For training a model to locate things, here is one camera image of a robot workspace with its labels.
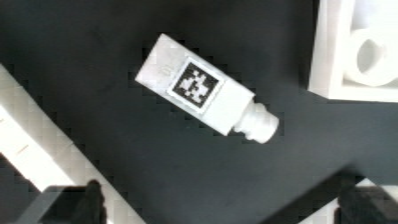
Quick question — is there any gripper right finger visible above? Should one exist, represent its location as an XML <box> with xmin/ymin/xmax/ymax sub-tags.
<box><xmin>334</xmin><ymin>186</ymin><xmax>398</xmax><ymax>224</ymax></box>

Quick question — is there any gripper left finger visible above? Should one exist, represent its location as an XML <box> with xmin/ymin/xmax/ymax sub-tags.
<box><xmin>15</xmin><ymin>180</ymin><xmax>107</xmax><ymax>224</ymax></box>

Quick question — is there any white leg with tag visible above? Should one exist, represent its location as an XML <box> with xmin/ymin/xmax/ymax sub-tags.
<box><xmin>135</xmin><ymin>34</ymin><xmax>279</xmax><ymax>144</ymax></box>

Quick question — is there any white square tabletop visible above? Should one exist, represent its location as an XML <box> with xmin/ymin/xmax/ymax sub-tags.
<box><xmin>308</xmin><ymin>0</ymin><xmax>398</xmax><ymax>103</ymax></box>

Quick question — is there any white U-shaped fence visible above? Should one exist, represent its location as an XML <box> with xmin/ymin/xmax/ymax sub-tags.
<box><xmin>0</xmin><ymin>64</ymin><xmax>146</xmax><ymax>224</ymax></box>

